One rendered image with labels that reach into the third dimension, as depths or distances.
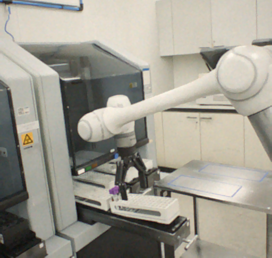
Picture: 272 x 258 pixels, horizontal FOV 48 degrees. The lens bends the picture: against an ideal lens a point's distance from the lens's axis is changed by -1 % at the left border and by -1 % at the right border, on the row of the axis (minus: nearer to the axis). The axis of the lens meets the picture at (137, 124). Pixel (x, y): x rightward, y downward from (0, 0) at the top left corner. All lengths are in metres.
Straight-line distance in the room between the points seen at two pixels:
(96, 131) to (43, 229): 0.55
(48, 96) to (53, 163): 0.29
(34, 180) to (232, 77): 0.89
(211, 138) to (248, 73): 2.90
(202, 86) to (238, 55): 0.30
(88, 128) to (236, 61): 0.54
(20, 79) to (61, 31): 1.69
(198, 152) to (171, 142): 0.38
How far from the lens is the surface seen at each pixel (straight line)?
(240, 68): 0.78
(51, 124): 1.35
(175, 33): 4.04
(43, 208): 1.40
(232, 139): 3.57
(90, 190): 1.54
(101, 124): 1.08
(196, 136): 3.72
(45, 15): 2.83
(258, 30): 3.67
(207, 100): 3.59
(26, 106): 1.28
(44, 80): 1.33
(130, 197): 1.41
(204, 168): 1.83
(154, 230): 1.28
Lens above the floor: 1.45
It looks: 11 degrees down
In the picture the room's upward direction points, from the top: 5 degrees counter-clockwise
